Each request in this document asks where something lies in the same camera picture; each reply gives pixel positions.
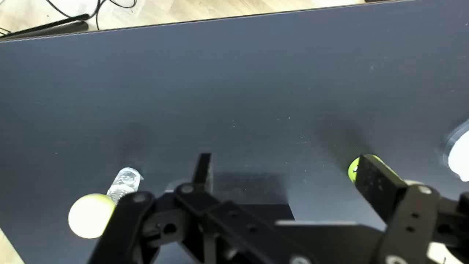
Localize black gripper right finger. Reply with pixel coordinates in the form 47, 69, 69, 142
358, 154, 469, 264

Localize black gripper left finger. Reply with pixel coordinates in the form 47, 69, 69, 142
88, 152, 232, 264

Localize green cup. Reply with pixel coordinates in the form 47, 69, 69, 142
346, 154, 384, 185

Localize small clear glass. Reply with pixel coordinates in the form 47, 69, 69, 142
106, 166, 145, 204

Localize pale yellow egg ball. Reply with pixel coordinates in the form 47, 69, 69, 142
66, 192, 117, 240

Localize white flat tray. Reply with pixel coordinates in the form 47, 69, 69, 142
443, 119, 469, 183

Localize black floor bar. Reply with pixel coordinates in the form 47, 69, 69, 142
0, 12, 92, 41

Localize thin black floor cable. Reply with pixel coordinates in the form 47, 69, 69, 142
45, 0, 139, 32

